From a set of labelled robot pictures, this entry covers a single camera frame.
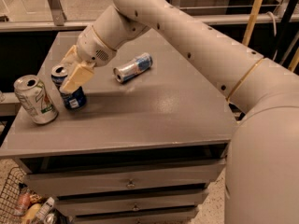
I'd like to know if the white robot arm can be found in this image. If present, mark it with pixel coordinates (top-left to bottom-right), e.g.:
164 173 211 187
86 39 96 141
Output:
63 0 299 224

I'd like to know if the grey drawer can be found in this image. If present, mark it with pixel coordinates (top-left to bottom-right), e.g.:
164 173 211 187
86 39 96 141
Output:
57 189 208 216
74 206 198 224
24 159 225 196

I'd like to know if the wire basket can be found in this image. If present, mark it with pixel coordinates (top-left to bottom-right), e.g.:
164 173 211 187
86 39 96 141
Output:
0 167 25 224

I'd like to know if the silver blue red bull can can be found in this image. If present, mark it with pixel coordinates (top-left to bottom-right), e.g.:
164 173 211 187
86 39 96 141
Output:
113 52 153 83

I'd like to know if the grey middle drawer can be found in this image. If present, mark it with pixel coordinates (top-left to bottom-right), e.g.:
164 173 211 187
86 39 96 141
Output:
57 189 208 216

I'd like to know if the orange snack bottle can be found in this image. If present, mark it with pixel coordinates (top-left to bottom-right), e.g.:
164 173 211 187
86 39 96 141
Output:
14 187 31 217

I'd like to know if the white box in basket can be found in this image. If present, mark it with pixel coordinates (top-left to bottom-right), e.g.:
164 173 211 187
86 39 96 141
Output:
31 197 55 224

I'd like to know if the grey metal railing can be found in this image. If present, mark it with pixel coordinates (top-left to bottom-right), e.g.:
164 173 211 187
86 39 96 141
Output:
0 0 281 32

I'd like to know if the white green 7up can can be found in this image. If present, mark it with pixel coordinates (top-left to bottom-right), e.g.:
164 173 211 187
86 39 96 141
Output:
14 75 58 125

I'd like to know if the yellow wooden frame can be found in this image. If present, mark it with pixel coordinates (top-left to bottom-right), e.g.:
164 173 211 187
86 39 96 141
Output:
242 0 299 60

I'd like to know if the grey top drawer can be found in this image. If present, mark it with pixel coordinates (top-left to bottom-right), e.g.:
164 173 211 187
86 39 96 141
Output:
24 159 225 196

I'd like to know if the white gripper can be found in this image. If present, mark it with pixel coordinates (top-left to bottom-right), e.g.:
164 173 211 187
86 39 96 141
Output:
60 25 116 93

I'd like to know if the grey bottom drawer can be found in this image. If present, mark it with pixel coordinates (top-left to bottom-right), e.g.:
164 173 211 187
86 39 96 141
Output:
74 206 198 224

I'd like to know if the yellow item in basket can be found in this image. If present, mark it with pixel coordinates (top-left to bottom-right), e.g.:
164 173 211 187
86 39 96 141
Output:
21 203 41 224

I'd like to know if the blue pepsi can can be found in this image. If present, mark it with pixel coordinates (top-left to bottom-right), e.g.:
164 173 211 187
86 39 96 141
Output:
50 63 88 112

